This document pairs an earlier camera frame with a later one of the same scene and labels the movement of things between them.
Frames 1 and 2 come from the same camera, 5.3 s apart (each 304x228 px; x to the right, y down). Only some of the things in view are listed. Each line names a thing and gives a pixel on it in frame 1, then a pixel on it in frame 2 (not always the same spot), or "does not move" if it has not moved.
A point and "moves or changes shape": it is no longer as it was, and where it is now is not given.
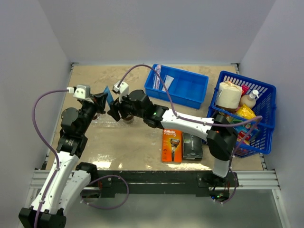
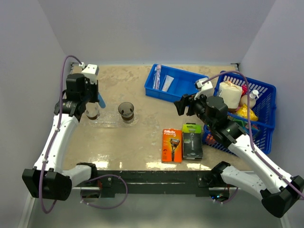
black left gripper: [98, 102] -> [95, 87]
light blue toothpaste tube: [109, 97] moves or changes shape
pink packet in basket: [244, 88] does not move
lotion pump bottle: [250, 99] does not move
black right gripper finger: [114, 110] -> [180, 105]
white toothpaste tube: [168, 82] does not move
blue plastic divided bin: [187, 88] does not move
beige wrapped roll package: [229, 95] does not move
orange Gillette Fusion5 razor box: [172, 147] does not move
